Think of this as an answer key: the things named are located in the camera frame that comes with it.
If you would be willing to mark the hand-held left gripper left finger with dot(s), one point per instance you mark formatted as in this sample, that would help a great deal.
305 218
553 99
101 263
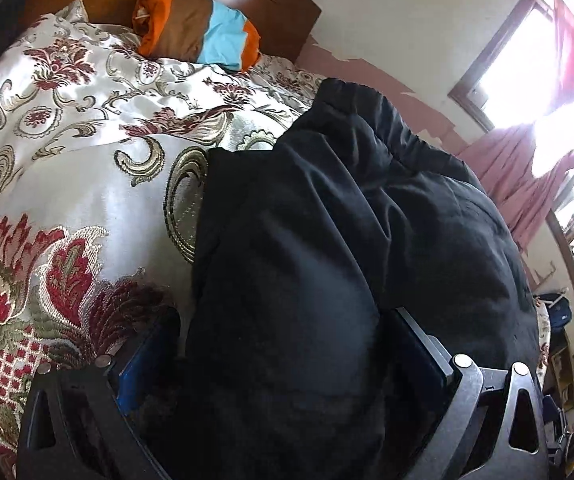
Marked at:
142 360

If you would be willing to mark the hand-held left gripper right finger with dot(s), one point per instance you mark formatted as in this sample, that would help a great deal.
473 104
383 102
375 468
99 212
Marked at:
417 355

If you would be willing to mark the black padded jacket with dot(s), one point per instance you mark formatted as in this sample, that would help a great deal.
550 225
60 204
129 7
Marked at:
317 260

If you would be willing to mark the blue bag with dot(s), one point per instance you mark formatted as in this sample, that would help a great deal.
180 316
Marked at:
557 310

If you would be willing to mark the wooden shelf unit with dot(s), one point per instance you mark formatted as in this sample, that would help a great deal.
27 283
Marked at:
564 375

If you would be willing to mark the pink curtain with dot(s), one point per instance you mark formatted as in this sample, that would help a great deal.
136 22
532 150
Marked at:
517 170

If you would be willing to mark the floral satin bedspread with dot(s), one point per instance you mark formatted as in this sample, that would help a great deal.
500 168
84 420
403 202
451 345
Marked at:
67 160

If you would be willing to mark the wooden framed window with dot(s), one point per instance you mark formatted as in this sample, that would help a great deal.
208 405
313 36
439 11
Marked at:
507 75

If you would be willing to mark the orange brown blue striped pillow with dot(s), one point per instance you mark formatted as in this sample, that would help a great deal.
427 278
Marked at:
197 30

